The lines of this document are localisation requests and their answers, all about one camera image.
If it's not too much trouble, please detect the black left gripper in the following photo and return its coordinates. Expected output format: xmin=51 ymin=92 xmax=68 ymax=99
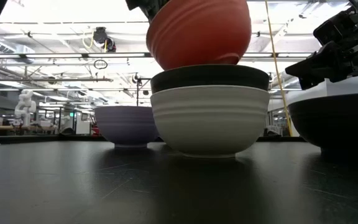
xmin=124 ymin=0 xmax=171 ymax=23

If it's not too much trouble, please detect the black ribbed bowl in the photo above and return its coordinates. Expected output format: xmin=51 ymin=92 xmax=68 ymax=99
xmin=150 ymin=63 xmax=270 ymax=94
xmin=287 ymin=92 xmax=358 ymax=156

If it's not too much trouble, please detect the purple ribbed bowl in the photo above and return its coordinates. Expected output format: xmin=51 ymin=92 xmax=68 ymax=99
xmin=94 ymin=105 xmax=160 ymax=149

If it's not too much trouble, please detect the long ceiling light bar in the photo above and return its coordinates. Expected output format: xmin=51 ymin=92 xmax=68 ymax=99
xmin=0 ymin=52 xmax=313 ymax=60

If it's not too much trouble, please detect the white ribbed bowl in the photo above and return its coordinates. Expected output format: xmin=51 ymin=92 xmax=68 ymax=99
xmin=150 ymin=85 xmax=271 ymax=159

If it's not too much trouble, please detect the white cabinet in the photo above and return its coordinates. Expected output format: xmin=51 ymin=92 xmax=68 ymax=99
xmin=75 ymin=111 xmax=91 ymax=135

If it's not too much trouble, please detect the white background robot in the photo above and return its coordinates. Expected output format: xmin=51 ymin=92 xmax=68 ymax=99
xmin=13 ymin=89 xmax=37 ymax=127

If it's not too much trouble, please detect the yellow power cable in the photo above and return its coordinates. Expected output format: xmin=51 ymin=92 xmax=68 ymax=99
xmin=264 ymin=0 xmax=293 ymax=138

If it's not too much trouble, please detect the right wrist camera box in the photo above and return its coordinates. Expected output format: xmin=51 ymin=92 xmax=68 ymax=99
xmin=313 ymin=7 xmax=358 ymax=47

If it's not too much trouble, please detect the black ceiling cable reel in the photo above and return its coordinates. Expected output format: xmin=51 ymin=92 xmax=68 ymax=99
xmin=82 ymin=27 xmax=117 ymax=53

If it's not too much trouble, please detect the black hanging cable loop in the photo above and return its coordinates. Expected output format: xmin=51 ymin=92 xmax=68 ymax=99
xmin=93 ymin=58 xmax=109 ymax=71

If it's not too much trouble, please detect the black metal frame stand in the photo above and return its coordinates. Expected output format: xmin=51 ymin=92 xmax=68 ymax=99
xmin=136 ymin=77 xmax=152 ymax=107

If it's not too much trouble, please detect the grey horizontal rail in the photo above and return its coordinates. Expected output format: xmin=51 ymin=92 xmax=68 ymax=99
xmin=0 ymin=77 xmax=114 ymax=83

